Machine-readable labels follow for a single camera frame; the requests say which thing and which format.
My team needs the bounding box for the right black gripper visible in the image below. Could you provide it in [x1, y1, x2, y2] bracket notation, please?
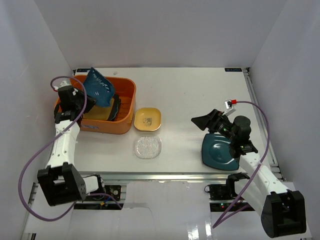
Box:
[191, 109, 237, 143]

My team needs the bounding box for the amber black-rimmed square plate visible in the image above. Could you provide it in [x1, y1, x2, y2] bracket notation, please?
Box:
[83, 94, 121, 122]

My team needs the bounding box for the dark blue leaf plate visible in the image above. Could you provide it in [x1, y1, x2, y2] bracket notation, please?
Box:
[83, 67, 116, 108]

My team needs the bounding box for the black floral square plate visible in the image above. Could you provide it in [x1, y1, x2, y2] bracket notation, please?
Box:
[114, 96, 122, 122]

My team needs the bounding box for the teal square large plate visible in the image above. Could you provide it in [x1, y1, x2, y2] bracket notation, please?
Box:
[201, 133, 239, 171]

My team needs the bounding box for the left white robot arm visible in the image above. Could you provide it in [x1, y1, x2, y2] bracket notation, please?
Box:
[37, 85, 106, 206]

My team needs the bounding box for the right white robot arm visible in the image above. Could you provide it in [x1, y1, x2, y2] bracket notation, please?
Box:
[191, 109, 307, 238]

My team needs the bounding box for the orange plastic bin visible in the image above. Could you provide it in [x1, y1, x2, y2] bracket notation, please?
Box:
[80, 76, 136, 135]

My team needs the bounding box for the yellow square small plate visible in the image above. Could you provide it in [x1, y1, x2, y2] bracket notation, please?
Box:
[134, 107, 162, 132]

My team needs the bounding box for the clear glass round plate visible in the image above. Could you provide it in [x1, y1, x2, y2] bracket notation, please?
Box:
[133, 134, 162, 160]

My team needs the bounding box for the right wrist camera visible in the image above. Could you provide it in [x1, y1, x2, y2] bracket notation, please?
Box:
[222, 99, 237, 116]

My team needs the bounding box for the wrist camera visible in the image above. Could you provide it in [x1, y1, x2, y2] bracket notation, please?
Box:
[222, 99, 237, 116]
[50, 80, 78, 96]

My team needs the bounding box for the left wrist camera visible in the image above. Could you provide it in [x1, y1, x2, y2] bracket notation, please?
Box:
[50, 80, 78, 96]

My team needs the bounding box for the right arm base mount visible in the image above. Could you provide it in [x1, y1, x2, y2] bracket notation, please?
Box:
[203, 173, 250, 212]

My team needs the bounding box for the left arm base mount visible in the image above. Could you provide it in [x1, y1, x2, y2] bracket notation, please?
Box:
[72, 174, 124, 210]

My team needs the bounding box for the aluminium table frame rail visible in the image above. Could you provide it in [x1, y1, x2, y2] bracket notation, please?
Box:
[24, 66, 286, 236]

